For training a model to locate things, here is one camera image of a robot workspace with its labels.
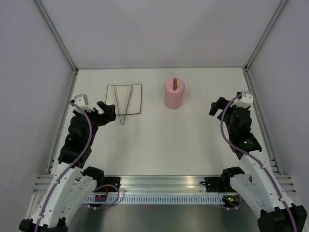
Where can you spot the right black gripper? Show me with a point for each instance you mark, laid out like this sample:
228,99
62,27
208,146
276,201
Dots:
219,104

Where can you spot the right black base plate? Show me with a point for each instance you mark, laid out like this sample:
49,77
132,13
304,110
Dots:
215,185

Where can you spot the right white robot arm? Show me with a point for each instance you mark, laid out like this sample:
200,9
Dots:
274,209

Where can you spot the pink cylindrical lunch box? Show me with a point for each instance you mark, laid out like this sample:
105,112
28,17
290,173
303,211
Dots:
173,98

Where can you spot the white slotted cable duct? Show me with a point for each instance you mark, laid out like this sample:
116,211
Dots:
215,199

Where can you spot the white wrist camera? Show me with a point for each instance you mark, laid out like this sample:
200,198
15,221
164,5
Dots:
245,100
81,101

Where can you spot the aluminium front rail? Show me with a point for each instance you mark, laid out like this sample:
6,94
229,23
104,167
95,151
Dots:
162,184

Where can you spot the left aluminium frame post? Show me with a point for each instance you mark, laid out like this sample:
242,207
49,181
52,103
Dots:
48,21

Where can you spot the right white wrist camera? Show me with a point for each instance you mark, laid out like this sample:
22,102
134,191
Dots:
245,100

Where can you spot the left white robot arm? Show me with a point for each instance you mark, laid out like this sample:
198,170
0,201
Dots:
72,182

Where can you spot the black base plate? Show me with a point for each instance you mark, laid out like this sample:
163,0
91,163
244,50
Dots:
215,185
108,180

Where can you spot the pink lid with brown handle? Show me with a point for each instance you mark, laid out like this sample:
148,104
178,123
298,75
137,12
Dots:
174,86

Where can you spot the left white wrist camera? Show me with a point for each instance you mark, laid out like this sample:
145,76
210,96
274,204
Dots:
81,101

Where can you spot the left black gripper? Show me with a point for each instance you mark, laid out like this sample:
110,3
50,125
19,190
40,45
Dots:
109,114

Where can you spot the metal tongs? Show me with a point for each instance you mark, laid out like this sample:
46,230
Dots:
123,96

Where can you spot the right aluminium frame post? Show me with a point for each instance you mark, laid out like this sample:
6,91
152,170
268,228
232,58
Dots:
270,25

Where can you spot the aluminium frame post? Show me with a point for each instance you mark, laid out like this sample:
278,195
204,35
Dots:
48,21
270,25

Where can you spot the white square plate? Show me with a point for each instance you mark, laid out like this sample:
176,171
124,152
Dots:
136,102

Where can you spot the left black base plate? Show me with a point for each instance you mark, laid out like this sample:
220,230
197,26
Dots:
108,180

